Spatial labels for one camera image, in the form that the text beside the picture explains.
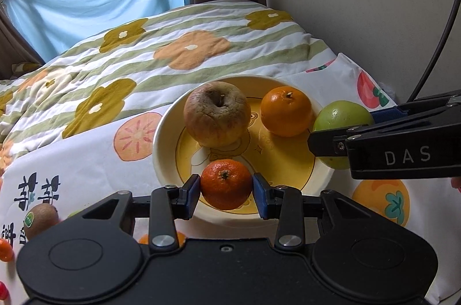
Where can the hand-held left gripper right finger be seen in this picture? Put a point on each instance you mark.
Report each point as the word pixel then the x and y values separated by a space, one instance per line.
pixel 259 193

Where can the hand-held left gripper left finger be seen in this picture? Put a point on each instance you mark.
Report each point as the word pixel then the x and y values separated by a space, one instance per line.
pixel 194 189

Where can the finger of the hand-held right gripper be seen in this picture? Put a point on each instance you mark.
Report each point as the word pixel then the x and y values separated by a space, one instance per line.
pixel 390 114
pixel 326 144

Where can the green apple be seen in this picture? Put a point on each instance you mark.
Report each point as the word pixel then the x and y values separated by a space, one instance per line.
pixel 74 214
pixel 336 114

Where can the small dark orange mandarin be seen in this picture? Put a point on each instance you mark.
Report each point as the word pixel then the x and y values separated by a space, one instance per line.
pixel 226 184

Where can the yellow and white bowl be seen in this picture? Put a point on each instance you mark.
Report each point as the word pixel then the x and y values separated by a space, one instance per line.
pixel 284 164

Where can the large orange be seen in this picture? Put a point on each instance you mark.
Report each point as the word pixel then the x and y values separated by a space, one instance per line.
pixel 181 239
pixel 286 112

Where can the brown kiwi with sticker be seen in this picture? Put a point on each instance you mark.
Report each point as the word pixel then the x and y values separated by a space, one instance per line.
pixel 41 220

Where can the orange-red tomato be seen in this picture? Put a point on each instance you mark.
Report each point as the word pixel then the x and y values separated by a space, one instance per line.
pixel 5 250

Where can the red tomato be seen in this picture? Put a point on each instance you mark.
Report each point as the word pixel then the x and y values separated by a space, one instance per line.
pixel 3 291

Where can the person's right hand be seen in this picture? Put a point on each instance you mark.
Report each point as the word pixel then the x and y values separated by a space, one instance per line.
pixel 456 183

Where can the white plastic bag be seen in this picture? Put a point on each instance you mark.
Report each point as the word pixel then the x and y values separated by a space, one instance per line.
pixel 387 91

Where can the wrinkled brown apple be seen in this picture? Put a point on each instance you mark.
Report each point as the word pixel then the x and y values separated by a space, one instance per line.
pixel 216 114

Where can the white persimmon print cloth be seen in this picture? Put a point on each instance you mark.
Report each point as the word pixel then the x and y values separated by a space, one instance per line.
pixel 90 161

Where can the striped floral blanket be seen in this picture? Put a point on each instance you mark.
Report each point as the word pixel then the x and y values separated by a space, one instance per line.
pixel 144 74

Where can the floral pillow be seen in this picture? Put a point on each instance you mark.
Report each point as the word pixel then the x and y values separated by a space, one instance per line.
pixel 23 68

